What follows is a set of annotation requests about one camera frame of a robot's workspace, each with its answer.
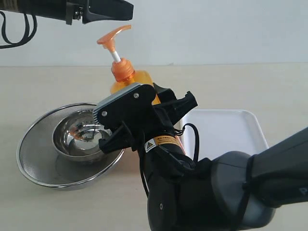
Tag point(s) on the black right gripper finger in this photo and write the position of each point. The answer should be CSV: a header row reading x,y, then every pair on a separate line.
x,y
164,95

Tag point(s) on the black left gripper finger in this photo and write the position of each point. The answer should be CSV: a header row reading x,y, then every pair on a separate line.
x,y
114,10

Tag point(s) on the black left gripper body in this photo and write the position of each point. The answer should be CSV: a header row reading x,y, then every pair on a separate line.
x,y
65,10

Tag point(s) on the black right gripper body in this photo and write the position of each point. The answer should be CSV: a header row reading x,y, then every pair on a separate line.
x,y
156,120

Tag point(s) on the orange pump soap bottle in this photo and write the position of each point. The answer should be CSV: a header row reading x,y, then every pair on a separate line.
x,y
125,74

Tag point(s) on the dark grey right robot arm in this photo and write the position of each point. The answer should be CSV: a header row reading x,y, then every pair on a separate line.
x,y
233,192

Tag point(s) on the small stainless steel bowl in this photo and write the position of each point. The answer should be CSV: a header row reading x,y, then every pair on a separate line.
x,y
77,136

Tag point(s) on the large steel mesh strainer bowl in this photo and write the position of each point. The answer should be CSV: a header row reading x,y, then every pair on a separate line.
x,y
40,163

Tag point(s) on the white rectangular plastic tray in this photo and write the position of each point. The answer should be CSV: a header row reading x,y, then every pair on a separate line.
x,y
225,130

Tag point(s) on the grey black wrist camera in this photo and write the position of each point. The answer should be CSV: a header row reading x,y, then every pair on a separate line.
x,y
123,105

